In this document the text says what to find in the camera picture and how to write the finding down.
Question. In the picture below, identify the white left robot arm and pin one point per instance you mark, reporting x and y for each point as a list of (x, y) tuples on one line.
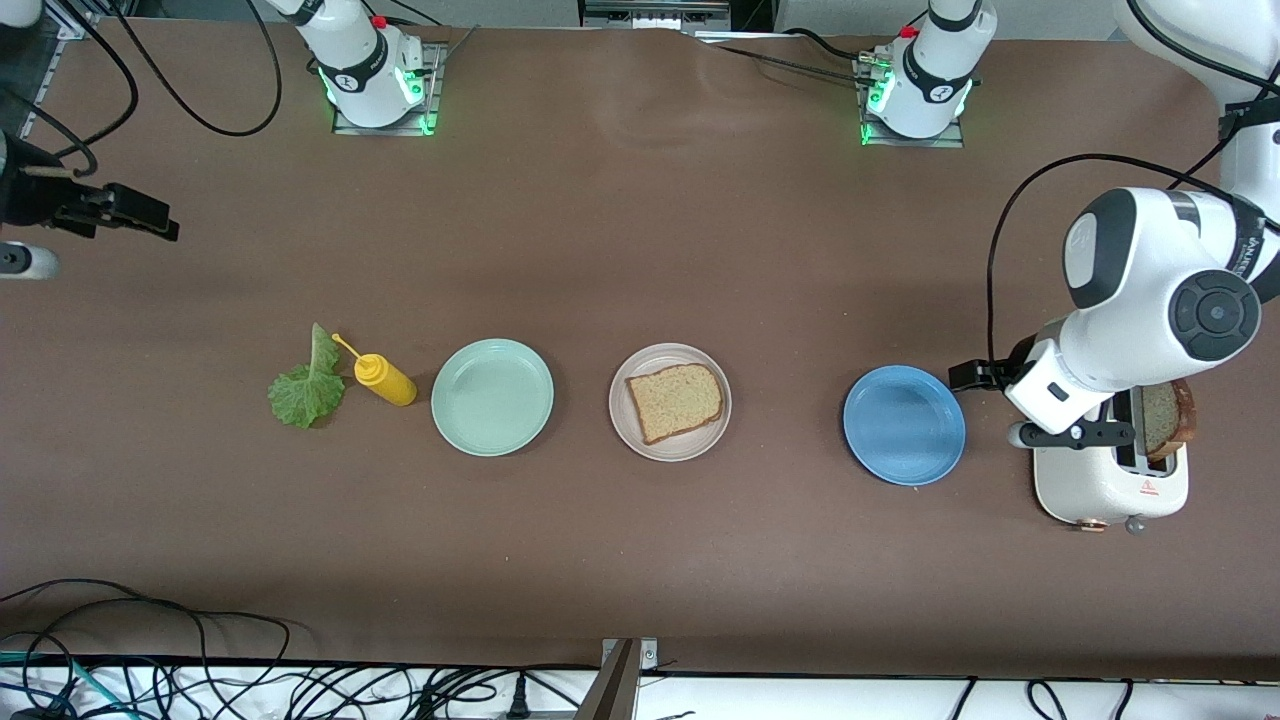
[(1150, 290)]

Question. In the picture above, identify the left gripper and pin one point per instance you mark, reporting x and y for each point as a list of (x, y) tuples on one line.
[(1012, 364)]

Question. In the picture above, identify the green lettuce leaf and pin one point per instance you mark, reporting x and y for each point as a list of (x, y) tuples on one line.
[(305, 390)]

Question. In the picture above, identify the dark equipment box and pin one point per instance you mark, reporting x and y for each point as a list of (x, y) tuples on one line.
[(655, 12)]

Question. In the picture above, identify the beige plate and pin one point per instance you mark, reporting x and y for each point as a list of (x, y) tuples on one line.
[(640, 445)]

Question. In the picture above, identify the mint green plate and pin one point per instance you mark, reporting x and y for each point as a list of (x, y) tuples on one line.
[(492, 398)]

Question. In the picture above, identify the aluminium frame rack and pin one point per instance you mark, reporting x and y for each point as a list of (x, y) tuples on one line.
[(30, 70)]

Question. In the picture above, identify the white flat strip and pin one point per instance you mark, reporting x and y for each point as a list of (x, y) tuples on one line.
[(740, 37)]

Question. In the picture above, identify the yellow mustard squeeze bottle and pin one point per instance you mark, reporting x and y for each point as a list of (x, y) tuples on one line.
[(385, 380)]

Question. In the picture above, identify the blue plate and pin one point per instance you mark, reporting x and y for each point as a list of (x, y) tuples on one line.
[(904, 425)]

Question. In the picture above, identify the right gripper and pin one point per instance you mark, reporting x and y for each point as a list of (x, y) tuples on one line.
[(35, 196)]

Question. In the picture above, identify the brown bread slice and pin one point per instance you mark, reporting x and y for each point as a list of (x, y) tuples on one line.
[(1165, 420), (675, 400)]

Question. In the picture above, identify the white toaster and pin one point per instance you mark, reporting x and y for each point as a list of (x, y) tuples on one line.
[(1090, 480)]

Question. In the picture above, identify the aluminium profile bracket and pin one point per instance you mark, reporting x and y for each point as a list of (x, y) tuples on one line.
[(615, 690)]

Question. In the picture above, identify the black power plug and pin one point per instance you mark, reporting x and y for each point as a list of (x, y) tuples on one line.
[(518, 705)]

